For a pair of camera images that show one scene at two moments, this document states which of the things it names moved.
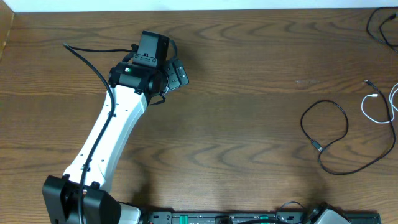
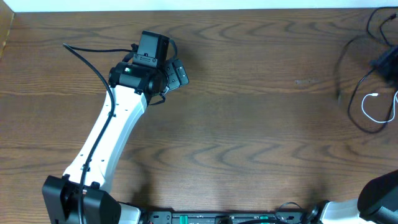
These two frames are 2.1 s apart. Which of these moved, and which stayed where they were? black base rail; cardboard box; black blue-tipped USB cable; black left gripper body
Moved: black blue-tipped USB cable
Stayed: black base rail; cardboard box; black left gripper body
